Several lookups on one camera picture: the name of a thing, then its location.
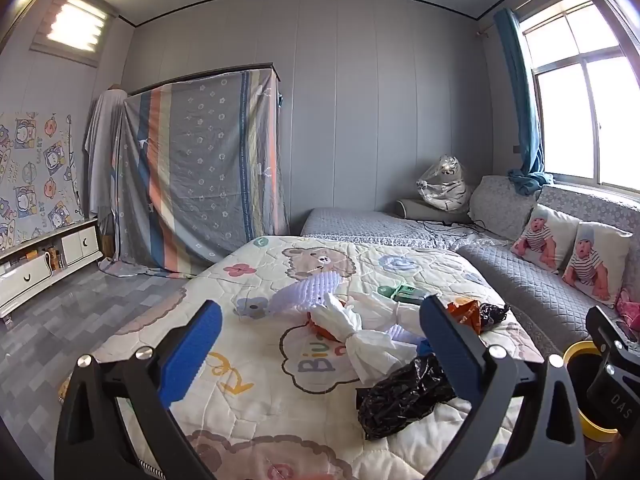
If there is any grey bolster pillow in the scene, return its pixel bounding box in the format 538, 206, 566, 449
395, 198, 474, 224

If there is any blue curtain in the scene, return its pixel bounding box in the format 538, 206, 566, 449
493, 8, 554, 197

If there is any white plastic bag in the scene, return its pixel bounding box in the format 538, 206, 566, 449
310, 292, 426, 394

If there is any white low cabinet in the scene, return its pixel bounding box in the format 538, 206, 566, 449
0, 217, 105, 319

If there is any green and grey box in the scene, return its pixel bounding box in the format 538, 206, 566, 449
392, 283, 427, 306

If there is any large window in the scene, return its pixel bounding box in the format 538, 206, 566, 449
519, 0, 640, 197

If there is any hanging white cloth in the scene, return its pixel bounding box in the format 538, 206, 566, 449
83, 87, 129, 222

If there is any cartoon printed bed quilt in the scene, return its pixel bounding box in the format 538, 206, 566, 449
60, 235, 551, 480

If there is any grey quilted sofa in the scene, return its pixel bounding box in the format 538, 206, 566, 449
300, 175, 640, 361

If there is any yellow-rimmed trash bin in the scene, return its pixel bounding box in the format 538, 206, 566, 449
562, 340, 622, 444

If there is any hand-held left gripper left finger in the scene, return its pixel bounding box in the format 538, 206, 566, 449
54, 300, 223, 480

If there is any pink cloth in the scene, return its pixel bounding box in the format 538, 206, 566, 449
615, 287, 640, 332

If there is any black plastic bag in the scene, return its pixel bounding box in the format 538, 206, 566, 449
477, 302, 511, 332
356, 354, 459, 442

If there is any orange snack wrapper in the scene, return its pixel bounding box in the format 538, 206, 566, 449
306, 310, 347, 344
446, 298, 484, 334

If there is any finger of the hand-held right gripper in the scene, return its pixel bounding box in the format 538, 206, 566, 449
585, 305, 640, 358

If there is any small window blind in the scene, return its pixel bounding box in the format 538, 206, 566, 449
29, 0, 119, 69

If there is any white foam net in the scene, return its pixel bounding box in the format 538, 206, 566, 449
265, 270, 352, 319
387, 322, 426, 349

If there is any baby print pillow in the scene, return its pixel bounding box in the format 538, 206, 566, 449
510, 203, 581, 274
562, 220, 634, 309

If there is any black cable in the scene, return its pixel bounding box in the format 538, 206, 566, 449
419, 216, 489, 237

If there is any plush tiger in plastic bag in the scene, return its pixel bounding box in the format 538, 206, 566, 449
415, 153, 474, 211

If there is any cartoon printed wall cloth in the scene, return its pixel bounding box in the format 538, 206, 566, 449
0, 110, 84, 252

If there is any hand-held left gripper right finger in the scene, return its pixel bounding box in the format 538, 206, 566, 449
419, 295, 586, 480

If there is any striped sheet covered wardrobe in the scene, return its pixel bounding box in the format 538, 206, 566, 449
99, 62, 292, 279

